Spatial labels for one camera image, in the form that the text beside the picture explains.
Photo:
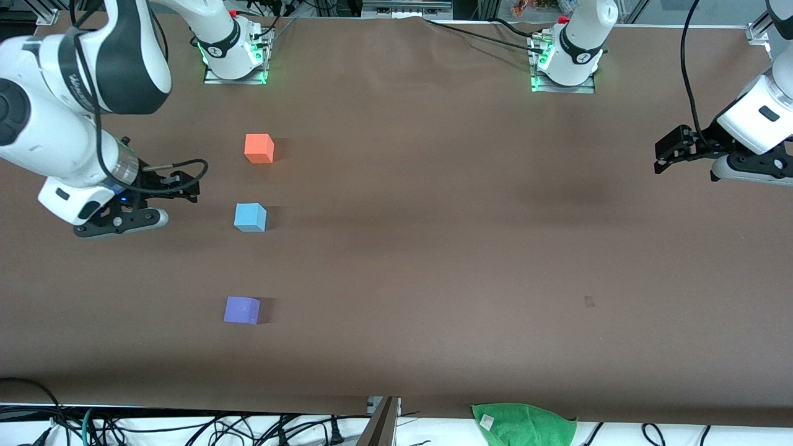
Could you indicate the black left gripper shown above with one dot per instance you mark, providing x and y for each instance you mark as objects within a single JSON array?
[{"x": 706, "y": 148}]

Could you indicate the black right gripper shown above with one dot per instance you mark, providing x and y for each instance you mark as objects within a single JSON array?
[{"x": 150, "y": 183}]

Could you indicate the blue foam block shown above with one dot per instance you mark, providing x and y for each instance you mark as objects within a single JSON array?
[{"x": 249, "y": 218}]

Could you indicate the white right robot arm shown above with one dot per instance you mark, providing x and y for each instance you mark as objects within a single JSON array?
[{"x": 56, "y": 136}]

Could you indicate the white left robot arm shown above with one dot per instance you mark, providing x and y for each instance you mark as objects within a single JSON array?
[{"x": 582, "y": 37}]

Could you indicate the orange foam block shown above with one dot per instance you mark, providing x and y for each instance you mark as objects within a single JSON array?
[{"x": 258, "y": 148}]

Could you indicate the purple foam block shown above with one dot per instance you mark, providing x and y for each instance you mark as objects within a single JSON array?
[{"x": 241, "y": 310}]

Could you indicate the brown table cover sheet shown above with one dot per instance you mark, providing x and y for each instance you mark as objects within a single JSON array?
[{"x": 433, "y": 279}]

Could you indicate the black power plug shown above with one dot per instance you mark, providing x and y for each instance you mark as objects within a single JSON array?
[{"x": 336, "y": 435}]

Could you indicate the green cloth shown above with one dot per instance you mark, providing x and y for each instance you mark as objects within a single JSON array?
[{"x": 526, "y": 427}]

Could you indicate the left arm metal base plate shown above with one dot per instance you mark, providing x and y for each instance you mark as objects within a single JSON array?
[{"x": 585, "y": 88}]

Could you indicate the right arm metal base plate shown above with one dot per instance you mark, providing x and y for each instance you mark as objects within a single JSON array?
[{"x": 214, "y": 79}]

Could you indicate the aluminium frame profile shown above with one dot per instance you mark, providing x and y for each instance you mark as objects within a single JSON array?
[{"x": 757, "y": 32}]

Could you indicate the silver metal rail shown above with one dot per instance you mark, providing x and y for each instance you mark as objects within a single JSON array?
[{"x": 406, "y": 7}]

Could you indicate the grey metal post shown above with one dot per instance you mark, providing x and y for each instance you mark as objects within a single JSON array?
[{"x": 381, "y": 427}]

